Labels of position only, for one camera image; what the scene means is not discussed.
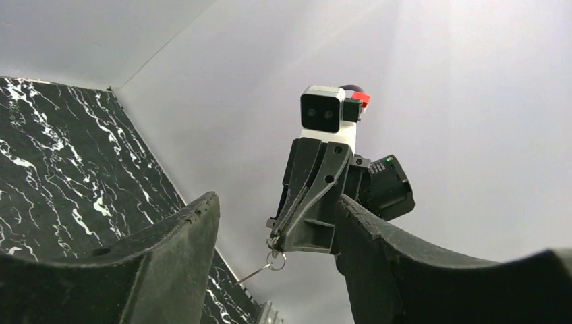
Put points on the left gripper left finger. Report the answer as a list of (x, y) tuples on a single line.
[(158, 275)]

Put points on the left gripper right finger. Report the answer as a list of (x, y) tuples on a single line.
[(393, 276)]

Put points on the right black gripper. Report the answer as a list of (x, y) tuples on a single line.
[(314, 179)]

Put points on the small silver key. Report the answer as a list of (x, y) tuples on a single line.
[(275, 260)]

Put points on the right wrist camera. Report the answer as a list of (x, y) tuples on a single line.
[(331, 114)]

